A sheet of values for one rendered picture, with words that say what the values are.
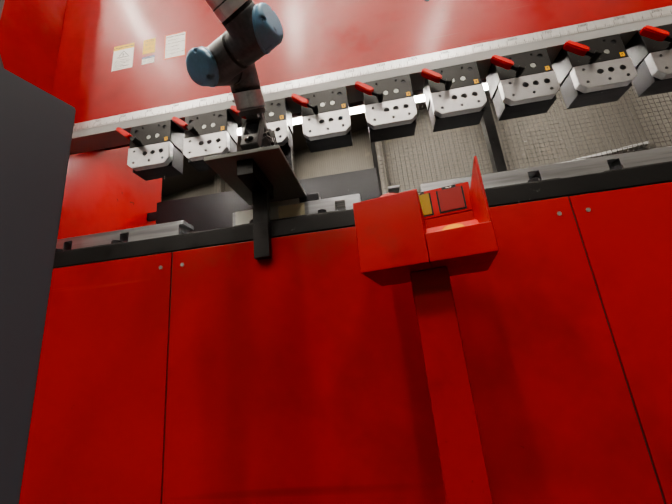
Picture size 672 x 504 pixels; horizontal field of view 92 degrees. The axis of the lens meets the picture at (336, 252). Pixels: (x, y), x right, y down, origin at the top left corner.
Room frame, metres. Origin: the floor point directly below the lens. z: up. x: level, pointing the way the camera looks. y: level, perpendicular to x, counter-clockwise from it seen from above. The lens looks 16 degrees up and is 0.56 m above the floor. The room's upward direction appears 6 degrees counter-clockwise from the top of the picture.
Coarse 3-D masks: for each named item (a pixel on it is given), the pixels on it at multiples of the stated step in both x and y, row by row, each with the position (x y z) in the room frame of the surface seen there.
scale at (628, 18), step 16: (624, 16) 0.75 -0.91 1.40; (640, 16) 0.75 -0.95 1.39; (656, 16) 0.74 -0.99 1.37; (544, 32) 0.78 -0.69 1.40; (560, 32) 0.77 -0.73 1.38; (576, 32) 0.77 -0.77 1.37; (464, 48) 0.81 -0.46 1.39; (480, 48) 0.80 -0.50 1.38; (496, 48) 0.80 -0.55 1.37; (384, 64) 0.84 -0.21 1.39; (400, 64) 0.83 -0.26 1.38; (304, 80) 0.87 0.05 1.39; (320, 80) 0.86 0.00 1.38; (224, 96) 0.90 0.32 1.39; (144, 112) 0.94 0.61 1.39; (160, 112) 0.93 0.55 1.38; (80, 128) 0.97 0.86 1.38
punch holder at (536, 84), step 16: (544, 48) 0.78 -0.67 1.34; (528, 64) 0.79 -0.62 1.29; (544, 64) 0.78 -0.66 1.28; (496, 80) 0.81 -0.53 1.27; (512, 80) 0.79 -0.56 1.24; (528, 80) 0.78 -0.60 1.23; (544, 80) 0.79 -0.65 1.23; (496, 96) 0.85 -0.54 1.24; (512, 96) 0.79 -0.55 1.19; (528, 96) 0.79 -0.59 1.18; (544, 96) 0.78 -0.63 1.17; (496, 112) 0.87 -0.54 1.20; (512, 112) 0.84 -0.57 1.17; (528, 112) 0.85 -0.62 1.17; (544, 112) 0.86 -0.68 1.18
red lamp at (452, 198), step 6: (438, 192) 0.60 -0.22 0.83; (444, 192) 0.60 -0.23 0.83; (450, 192) 0.59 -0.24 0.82; (456, 192) 0.59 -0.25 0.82; (444, 198) 0.60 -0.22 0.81; (450, 198) 0.59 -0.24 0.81; (456, 198) 0.59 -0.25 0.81; (462, 198) 0.59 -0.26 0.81; (444, 204) 0.60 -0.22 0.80; (450, 204) 0.59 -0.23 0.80; (456, 204) 0.59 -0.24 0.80; (462, 204) 0.59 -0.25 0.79; (444, 210) 0.60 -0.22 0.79
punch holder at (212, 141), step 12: (192, 120) 0.92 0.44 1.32; (204, 120) 0.91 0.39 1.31; (216, 120) 0.90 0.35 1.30; (228, 120) 0.91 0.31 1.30; (204, 132) 0.91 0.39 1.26; (216, 132) 0.90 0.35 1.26; (228, 132) 0.91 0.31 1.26; (192, 144) 0.91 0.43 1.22; (204, 144) 0.91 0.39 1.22; (216, 144) 0.90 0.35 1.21; (228, 144) 0.91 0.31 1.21; (192, 156) 0.91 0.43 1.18; (204, 156) 0.91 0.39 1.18; (204, 168) 0.98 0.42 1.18
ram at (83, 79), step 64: (128, 0) 0.95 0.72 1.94; (192, 0) 0.92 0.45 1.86; (256, 0) 0.89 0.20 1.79; (320, 0) 0.86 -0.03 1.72; (384, 0) 0.83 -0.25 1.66; (448, 0) 0.81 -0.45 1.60; (512, 0) 0.79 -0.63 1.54; (576, 0) 0.76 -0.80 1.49; (640, 0) 0.74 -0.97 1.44; (64, 64) 0.98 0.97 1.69; (256, 64) 0.89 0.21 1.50; (320, 64) 0.86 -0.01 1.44; (448, 64) 0.81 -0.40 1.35; (128, 128) 0.95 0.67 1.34
